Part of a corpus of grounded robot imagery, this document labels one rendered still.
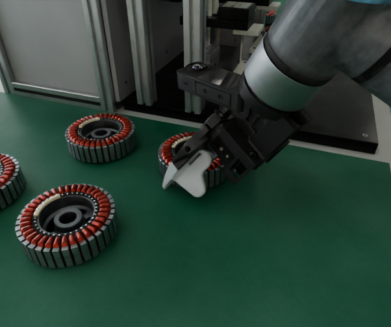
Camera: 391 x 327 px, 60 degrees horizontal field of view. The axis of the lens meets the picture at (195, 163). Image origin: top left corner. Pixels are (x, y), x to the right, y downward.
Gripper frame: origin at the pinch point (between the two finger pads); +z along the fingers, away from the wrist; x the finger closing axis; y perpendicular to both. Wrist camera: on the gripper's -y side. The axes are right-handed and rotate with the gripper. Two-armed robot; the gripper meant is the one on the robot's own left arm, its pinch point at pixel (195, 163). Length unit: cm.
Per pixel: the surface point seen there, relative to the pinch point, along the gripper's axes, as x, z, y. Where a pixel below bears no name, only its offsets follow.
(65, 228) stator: -21.1, -1.5, -0.7
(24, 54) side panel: -6.4, 14.6, -41.6
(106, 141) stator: -8.3, 3.3, -10.9
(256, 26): 31.2, -3.7, -17.9
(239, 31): 27.0, -2.8, -18.8
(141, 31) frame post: 5.6, -3.5, -23.9
